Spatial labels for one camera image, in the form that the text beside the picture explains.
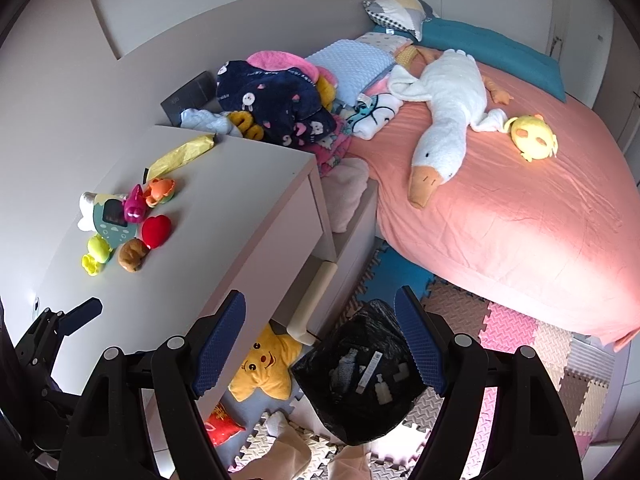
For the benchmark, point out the yellow black plush piece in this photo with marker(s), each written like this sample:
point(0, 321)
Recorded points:
point(244, 121)

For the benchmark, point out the pink bed sheet mattress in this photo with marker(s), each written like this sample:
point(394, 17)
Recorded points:
point(556, 239)

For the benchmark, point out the yellow empty snack wrapper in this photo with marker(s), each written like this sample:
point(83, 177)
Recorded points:
point(179, 157)

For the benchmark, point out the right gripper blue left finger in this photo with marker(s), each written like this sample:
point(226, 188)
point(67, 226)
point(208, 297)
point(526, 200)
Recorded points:
point(183, 369)

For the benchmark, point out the light blue baby cloth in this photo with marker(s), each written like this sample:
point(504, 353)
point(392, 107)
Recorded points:
point(206, 121)

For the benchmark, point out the large white goose plush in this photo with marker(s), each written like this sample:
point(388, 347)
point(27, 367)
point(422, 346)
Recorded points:
point(459, 98)

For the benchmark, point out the black trash bag bin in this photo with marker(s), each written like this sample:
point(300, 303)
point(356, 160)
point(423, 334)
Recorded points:
point(361, 380)

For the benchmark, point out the pink fleece blanket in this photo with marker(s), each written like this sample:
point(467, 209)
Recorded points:
point(280, 60)

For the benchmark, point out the magenta dinosaur toy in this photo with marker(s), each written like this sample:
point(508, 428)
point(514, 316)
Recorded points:
point(135, 206)

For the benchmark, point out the pale pink folded towel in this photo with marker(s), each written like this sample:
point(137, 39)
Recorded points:
point(343, 187)

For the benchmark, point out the yellow-green plastic frog toy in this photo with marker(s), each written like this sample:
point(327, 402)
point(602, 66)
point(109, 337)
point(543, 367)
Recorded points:
point(97, 256)

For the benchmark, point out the black wall switch panel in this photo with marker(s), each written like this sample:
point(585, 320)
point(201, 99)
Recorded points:
point(195, 93)

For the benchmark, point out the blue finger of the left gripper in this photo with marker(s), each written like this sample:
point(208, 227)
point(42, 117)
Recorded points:
point(80, 313)

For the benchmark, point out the beige bedside desk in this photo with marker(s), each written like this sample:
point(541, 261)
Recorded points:
point(247, 216)

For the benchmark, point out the light blue dotted pillow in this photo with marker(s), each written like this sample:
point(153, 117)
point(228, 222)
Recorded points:
point(354, 64)

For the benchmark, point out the patchwork checked pillow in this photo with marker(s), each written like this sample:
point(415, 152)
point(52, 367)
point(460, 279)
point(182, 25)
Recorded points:
point(401, 15)

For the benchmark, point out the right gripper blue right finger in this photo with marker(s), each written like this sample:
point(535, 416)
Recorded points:
point(455, 366)

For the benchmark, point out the yellow pikachu star plush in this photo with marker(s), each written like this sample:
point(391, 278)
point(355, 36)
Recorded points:
point(267, 367)

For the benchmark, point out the red packet on floor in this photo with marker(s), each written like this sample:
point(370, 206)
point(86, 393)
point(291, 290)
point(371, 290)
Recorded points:
point(220, 426)

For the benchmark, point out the red heart plush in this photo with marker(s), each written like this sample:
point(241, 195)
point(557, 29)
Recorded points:
point(155, 231)

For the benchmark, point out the yellow chick plush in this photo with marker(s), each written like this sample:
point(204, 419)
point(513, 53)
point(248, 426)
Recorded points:
point(532, 136)

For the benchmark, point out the teal cartoon clock board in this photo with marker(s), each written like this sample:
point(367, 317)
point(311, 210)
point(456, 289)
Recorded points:
point(109, 220)

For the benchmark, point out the teal blanket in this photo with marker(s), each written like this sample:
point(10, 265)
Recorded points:
point(496, 50)

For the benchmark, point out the orange plastic crab toy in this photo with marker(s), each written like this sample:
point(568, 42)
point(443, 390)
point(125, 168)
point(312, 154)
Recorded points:
point(159, 191)

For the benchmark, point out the brown plush toy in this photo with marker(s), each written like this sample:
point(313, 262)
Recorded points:
point(132, 254)

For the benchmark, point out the navy rabbit print blanket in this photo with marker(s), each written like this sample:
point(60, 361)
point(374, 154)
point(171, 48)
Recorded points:
point(284, 103)

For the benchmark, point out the white rolled towel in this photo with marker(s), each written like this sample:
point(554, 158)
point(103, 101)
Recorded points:
point(86, 205)

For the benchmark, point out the white cartoon print cloth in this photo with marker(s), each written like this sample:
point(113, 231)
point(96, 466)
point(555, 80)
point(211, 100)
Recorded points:
point(370, 114)

